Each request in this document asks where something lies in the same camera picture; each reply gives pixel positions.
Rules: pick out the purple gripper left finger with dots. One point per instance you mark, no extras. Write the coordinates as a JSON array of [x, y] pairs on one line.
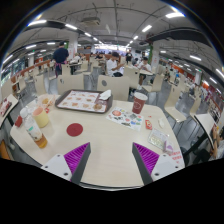
[[70, 166]]

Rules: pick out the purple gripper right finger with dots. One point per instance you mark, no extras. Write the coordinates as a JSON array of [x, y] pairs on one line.
[[153, 166]]

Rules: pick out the red table sticker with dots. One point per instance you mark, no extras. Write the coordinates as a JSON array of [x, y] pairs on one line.
[[177, 157]]

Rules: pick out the clear plastic wrapper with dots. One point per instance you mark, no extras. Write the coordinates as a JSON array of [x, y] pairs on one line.
[[161, 140]]

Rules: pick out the red round coaster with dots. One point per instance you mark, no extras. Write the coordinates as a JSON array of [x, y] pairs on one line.
[[74, 129]]

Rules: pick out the clear plastic drink bottle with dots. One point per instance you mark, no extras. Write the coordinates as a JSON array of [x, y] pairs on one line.
[[32, 127]]

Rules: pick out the small red packet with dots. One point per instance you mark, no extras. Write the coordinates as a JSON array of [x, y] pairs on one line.
[[148, 124]]

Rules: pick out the printed paper flyer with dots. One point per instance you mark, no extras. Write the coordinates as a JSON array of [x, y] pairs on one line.
[[126, 118]]

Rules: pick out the yellow drink cup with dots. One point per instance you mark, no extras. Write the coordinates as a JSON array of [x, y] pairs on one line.
[[40, 116]]

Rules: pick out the beige chair right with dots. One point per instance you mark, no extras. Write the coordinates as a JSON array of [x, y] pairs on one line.
[[170, 106]]

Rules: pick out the beige chair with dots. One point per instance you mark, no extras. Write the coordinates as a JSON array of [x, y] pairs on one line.
[[69, 82], [170, 106], [119, 86]]

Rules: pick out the brown food tray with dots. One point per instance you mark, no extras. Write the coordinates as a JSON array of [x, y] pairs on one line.
[[82, 100]]

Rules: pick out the red paper cup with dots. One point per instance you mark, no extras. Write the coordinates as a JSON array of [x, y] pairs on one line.
[[139, 101]]

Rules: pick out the clear plastic food bag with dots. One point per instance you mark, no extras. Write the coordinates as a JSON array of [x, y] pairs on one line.
[[46, 101]]

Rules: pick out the white crumpled napkin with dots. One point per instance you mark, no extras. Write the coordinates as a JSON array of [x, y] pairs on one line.
[[105, 95]]

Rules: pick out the beige chair left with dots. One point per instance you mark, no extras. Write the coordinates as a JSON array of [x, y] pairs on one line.
[[69, 82]]

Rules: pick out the beige chair centre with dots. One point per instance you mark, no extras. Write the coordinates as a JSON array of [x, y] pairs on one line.
[[119, 86]]

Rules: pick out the seated person right background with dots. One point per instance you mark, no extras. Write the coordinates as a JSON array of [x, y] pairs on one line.
[[144, 65]]

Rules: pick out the seated person white shirt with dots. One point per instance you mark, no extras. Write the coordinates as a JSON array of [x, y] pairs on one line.
[[113, 68]]

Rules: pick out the person in dark shirt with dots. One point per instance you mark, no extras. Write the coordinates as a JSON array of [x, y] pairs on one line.
[[60, 57]]

